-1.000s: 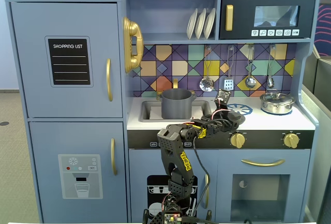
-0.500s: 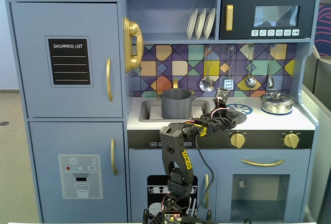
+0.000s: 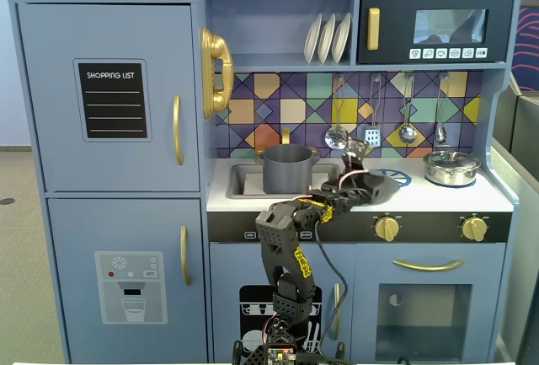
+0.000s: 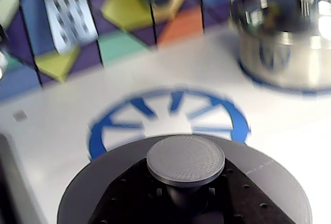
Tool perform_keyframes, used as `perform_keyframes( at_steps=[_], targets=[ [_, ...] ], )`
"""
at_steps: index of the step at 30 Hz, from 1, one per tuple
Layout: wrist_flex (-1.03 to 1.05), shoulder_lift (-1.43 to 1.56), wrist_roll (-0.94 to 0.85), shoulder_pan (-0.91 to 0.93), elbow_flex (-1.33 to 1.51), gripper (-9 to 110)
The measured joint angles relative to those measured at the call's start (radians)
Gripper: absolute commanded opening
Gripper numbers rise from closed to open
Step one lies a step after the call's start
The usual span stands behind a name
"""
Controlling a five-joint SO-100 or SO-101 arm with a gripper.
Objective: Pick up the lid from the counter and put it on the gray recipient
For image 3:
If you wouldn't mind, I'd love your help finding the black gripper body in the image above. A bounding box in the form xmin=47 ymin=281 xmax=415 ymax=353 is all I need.
xmin=321 ymin=176 xmax=371 ymax=214

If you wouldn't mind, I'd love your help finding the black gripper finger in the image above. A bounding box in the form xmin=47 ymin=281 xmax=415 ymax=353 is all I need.
xmin=357 ymin=173 xmax=387 ymax=192
xmin=360 ymin=188 xmax=392 ymax=207

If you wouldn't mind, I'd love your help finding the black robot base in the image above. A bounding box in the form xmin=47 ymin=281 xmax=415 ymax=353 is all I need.
xmin=233 ymin=318 xmax=323 ymax=365

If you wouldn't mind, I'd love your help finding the steel pot lid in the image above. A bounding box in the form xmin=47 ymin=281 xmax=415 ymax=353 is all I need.
xmin=424 ymin=149 xmax=479 ymax=169

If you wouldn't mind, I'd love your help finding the gold stove knob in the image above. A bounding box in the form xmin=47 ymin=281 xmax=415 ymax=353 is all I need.
xmin=460 ymin=215 xmax=489 ymax=243
xmin=373 ymin=215 xmax=401 ymax=243

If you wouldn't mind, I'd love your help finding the steel slotted spatula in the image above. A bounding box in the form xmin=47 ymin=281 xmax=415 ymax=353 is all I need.
xmin=364 ymin=72 xmax=382 ymax=148

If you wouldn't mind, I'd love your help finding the steel skimmer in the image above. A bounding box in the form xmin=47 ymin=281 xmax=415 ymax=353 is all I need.
xmin=323 ymin=73 xmax=349 ymax=150

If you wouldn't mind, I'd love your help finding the steel ladle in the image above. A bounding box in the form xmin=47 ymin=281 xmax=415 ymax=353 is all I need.
xmin=398 ymin=72 xmax=418 ymax=145

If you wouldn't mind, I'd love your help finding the gray pot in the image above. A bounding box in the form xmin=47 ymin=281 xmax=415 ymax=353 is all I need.
xmin=255 ymin=144 xmax=320 ymax=195

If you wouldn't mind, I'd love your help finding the steel pot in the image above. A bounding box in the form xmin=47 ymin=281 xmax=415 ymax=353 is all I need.
xmin=423 ymin=158 xmax=482 ymax=187

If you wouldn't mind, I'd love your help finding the gold faucet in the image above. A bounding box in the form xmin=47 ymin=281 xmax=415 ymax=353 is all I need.
xmin=254 ymin=127 xmax=320 ymax=164

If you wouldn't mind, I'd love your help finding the steel spoon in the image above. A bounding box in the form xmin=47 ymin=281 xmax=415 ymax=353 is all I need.
xmin=434 ymin=72 xmax=449 ymax=145

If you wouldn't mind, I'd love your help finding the gray sink basin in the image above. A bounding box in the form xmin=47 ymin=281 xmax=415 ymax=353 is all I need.
xmin=226 ymin=162 xmax=342 ymax=201

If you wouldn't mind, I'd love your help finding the blue oven door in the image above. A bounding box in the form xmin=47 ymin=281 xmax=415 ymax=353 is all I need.
xmin=353 ymin=242 xmax=506 ymax=362

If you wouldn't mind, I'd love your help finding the blue dishwasher door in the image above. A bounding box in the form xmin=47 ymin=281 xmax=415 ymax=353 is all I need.
xmin=209 ymin=242 xmax=355 ymax=364

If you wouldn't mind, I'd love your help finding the white toy plate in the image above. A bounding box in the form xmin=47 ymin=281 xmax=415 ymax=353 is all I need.
xmin=317 ymin=13 xmax=337 ymax=65
xmin=303 ymin=13 xmax=323 ymax=65
xmin=331 ymin=12 xmax=352 ymax=64

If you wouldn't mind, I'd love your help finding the black dish rack sticker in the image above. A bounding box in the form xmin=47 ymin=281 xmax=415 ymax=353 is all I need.
xmin=238 ymin=284 xmax=323 ymax=360

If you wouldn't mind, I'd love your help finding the black toy microwave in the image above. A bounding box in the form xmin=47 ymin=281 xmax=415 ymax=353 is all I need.
xmin=356 ymin=0 xmax=515 ymax=65

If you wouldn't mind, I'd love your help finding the gold toy phone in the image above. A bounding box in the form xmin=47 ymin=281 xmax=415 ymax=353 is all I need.
xmin=199 ymin=26 xmax=235 ymax=121

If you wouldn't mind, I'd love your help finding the gray water dispenser sticker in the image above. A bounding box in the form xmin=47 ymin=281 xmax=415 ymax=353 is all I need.
xmin=93 ymin=250 xmax=168 ymax=325

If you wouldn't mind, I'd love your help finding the black shopping list sticker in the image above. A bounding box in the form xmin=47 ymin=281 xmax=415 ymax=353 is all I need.
xmin=72 ymin=58 xmax=152 ymax=143

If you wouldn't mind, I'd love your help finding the blue freezer door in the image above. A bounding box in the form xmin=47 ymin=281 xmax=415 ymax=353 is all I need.
xmin=46 ymin=197 xmax=208 ymax=364

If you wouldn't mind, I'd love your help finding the blue fridge door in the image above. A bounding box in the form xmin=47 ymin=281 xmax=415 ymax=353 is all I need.
xmin=16 ymin=2 xmax=201 ymax=193

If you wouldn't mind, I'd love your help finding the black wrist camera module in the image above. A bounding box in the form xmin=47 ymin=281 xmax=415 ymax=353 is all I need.
xmin=343 ymin=137 xmax=368 ymax=170

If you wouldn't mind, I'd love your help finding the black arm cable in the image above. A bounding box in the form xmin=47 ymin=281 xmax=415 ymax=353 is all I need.
xmin=313 ymin=219 xmax=350 ymax=356

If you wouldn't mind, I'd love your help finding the gold oven door handle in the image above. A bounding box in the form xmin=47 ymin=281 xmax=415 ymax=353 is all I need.
xmin=392 ymin=258 xmax=466 ymax=272

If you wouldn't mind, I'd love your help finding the gold dishwasher door handle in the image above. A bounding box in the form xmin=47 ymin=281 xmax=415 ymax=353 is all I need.
xmin=331 ymin=282 xmax=341 ymax=341

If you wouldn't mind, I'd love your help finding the gold microwave handle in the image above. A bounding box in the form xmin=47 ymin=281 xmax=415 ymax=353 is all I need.
xmin=366 ymin=7 xmax=381 ymax=51

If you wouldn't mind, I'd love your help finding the gold freezer door handle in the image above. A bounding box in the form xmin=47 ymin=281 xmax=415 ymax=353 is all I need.
xmin=179 ymin=224 xmax=193 ymax=287

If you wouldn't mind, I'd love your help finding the gold fridge door handle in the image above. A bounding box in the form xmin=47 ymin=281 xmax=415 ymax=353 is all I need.
xmin=171 ymin=94 xmax=185 ymax=167

